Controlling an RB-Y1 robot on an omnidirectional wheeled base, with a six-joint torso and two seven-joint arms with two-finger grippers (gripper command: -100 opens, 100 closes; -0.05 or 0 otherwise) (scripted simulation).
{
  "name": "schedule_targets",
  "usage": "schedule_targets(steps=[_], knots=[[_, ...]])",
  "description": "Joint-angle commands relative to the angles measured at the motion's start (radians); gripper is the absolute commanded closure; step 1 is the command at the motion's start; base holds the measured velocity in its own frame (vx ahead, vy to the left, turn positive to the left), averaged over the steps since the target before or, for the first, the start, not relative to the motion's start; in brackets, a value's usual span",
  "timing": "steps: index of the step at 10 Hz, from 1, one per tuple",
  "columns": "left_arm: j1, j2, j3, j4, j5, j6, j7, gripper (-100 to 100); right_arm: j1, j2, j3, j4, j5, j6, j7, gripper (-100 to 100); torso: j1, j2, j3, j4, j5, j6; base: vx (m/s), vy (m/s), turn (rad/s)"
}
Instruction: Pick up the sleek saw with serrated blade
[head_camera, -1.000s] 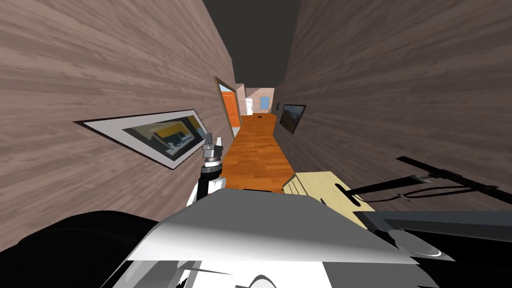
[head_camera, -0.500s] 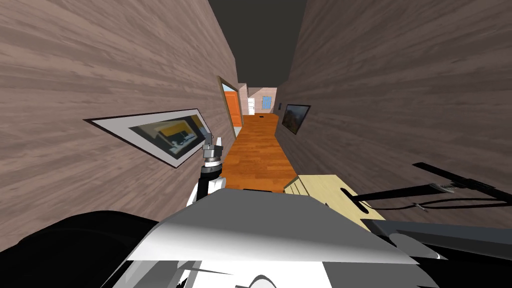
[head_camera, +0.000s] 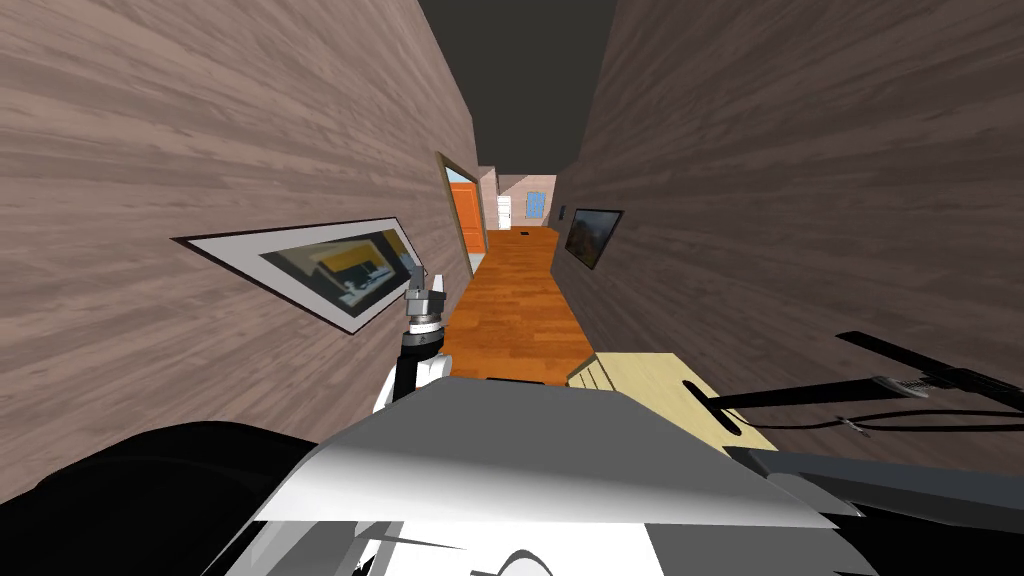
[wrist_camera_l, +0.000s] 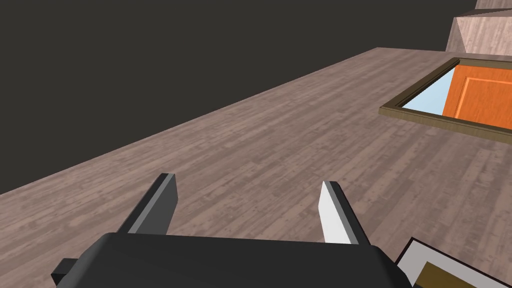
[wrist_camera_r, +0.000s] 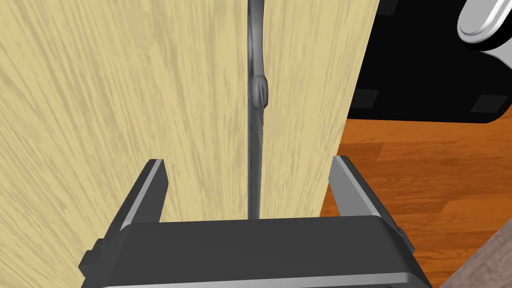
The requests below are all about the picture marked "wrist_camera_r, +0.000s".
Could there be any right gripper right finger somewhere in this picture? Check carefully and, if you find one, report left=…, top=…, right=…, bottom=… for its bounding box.
left=328, top=155, right=402, bottom=231

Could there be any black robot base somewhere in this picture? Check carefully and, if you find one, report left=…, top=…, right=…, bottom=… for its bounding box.
left=346, top=0, right=512, bottom=125

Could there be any light wood cupboard door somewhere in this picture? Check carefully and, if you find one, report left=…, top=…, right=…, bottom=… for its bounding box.
left=0, top=0, right=381, bottom=288

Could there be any grey bar handle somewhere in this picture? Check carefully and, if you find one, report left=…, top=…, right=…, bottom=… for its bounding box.
left=245, top=0, right=269, bottom=221

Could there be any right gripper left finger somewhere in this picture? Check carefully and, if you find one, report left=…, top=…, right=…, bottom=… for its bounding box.
left=104, top=158, right=169, bottom=241

